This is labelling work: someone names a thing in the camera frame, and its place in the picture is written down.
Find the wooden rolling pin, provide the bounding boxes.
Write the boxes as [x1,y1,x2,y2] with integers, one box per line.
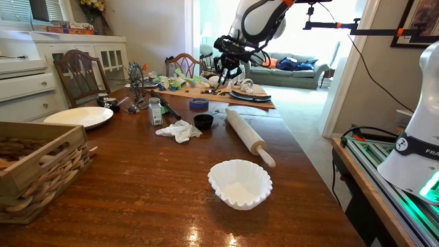
[223,107,277,169]

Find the glass shaker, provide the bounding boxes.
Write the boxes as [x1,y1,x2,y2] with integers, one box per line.
[146,96,164,128]

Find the wicker basket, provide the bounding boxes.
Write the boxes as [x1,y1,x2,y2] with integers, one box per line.
[0,121,98,225]

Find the dark framed picture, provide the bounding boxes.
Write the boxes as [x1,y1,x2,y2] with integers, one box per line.
[389,0,439,49]

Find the orange flat box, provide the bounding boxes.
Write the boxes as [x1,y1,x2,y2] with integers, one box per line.
[45,21,94,36]

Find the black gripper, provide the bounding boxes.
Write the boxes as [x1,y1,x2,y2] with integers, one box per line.
[212,34,258,89]

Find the crumpled white tissue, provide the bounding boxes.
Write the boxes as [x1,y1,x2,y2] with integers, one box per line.
[153,119,203,144]

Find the dark wooden chair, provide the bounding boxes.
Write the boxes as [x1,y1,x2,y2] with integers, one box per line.
[52,48,111,108]

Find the thin black cable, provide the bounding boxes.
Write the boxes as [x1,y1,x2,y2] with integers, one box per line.
[312,1,415,114]

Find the black tripod rod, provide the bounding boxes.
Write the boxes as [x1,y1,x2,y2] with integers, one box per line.
[156,96,183,121]

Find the black power cable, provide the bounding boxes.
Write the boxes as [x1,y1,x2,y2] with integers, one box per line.
[340,125,399,148]

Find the small black pot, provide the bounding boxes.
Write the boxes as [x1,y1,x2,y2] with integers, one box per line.
[192,113,215,130]

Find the light brown wooden chair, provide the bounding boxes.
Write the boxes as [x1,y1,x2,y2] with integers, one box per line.
[163,52,203,80]

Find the blue cloth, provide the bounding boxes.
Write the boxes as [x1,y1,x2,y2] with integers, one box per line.
[275,55,319,73]

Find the long wooden board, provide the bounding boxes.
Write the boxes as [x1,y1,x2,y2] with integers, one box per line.
[152,84,277,111]

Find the white plate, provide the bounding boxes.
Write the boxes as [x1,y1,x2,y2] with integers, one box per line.
[42,106,115,129]

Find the orange cushion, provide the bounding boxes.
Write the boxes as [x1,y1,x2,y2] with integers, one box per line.
[260,55,278,70]

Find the white dresser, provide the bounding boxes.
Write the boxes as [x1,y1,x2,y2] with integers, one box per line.
[0,56,70,122]

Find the green white clutter pile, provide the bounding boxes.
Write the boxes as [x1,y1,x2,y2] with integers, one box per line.
[151,67,207,92]

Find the black camera boom rod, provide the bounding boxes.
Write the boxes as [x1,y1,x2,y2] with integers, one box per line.
[301,0,439,39]

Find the grey green sofa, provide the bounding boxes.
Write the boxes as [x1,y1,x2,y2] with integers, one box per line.
[244,51,330,91]

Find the blue tape roll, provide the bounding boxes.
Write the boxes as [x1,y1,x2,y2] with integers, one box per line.
[188,98,210,113]

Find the vase with yellow flowers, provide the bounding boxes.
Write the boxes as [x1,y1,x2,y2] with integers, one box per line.
[78,0,108,36]

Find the white paper coffee filter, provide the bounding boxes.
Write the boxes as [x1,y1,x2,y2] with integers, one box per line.
[207,158,274,211]

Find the robot stand table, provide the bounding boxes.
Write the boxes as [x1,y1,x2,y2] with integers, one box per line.
[330,132,439,247]

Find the white glass-door cabinet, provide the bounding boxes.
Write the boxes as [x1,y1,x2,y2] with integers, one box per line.
[31,30,130,93]

